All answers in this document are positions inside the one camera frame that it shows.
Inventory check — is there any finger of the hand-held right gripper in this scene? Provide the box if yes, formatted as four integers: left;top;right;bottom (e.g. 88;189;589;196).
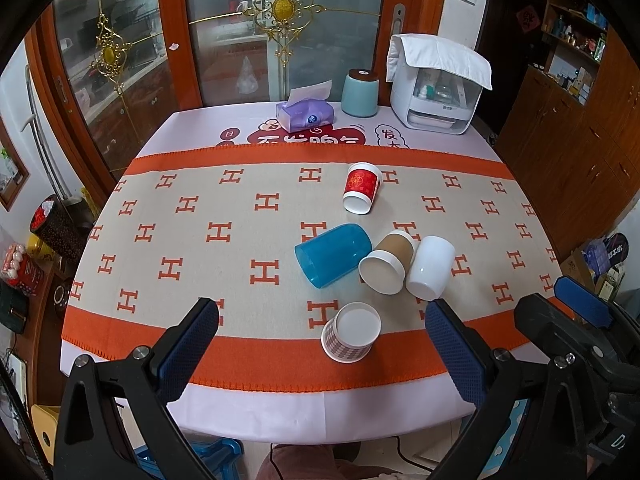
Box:
514;294;608;361
554;276;640;361

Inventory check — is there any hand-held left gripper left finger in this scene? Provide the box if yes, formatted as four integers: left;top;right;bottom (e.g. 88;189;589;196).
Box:
52;298;221;480

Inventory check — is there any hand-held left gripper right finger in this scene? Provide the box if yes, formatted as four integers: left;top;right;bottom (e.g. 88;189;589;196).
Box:
425;299;593;480

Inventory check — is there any checkered paper cup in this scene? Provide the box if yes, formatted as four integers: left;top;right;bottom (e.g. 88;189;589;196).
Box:
321;302;382;364

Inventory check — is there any white cup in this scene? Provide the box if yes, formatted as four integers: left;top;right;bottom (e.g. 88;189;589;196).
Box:
405;236;456;302

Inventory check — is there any brown paper cup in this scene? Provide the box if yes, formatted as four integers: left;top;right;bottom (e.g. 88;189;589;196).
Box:
358;230;416;296

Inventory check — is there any blue plastic cup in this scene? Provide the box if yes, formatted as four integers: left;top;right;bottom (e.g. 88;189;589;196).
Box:
294;223;373;291

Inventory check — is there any red paper cup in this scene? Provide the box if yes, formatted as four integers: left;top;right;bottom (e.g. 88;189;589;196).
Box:
342;162;384;215

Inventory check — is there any cardboard box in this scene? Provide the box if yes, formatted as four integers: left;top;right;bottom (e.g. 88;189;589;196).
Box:
559;246;601;287

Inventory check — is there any blue patterned stool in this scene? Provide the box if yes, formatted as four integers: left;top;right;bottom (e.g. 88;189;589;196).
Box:
492;399;535;462

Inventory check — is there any blue plastic stool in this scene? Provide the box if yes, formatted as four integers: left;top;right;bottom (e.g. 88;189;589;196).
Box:
137;437;246;480

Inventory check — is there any orange beige patterned blanket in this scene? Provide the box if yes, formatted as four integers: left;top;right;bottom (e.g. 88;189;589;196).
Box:
60;142;576;396

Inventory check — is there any wooden cabinet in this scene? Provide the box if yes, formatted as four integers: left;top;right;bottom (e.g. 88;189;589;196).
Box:
492;62;640;266

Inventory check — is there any white printed tablecloth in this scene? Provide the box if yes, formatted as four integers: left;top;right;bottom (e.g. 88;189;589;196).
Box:
59;102;506;445

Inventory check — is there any yellow stool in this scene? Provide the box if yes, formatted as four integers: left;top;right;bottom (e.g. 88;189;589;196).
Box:
30;402;64;467

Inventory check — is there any brown perforated bin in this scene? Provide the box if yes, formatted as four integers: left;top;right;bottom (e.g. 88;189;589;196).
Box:
29;194;97;267

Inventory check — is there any black box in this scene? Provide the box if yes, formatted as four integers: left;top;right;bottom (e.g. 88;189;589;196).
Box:
0;280;32;336

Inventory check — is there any red box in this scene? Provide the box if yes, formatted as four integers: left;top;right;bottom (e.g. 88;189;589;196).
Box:
0;242;47;297

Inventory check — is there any white countertop appliance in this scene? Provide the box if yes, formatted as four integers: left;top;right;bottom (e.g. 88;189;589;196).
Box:
386;34;484;136

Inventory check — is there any white pole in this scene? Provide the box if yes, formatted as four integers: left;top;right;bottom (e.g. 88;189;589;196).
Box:
22;67;69;202

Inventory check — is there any wooden shelf unit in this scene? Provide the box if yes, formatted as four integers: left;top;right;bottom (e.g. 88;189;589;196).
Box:
539;0;623;107

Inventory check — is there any purple tissue box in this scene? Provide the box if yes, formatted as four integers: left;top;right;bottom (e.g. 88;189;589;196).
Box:
276;80;337;132

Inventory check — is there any light blue canister brown lid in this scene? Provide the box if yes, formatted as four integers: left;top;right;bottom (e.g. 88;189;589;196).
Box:
341;68;381;118

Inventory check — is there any white folded cloth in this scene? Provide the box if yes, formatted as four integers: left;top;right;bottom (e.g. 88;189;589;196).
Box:
386;33;493;92

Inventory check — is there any dark door red paper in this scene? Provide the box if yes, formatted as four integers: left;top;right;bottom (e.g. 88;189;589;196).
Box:
477;0;553;78

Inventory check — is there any wooden glass door gold ornament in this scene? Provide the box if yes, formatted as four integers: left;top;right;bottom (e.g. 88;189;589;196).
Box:
37;0;201;181
160;0;451;111

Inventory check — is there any black cable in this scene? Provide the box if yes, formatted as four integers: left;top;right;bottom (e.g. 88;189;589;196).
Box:
396;436;437;475

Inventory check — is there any wooden picture frame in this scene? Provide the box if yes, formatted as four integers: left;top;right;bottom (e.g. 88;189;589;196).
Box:
0;125;31;212

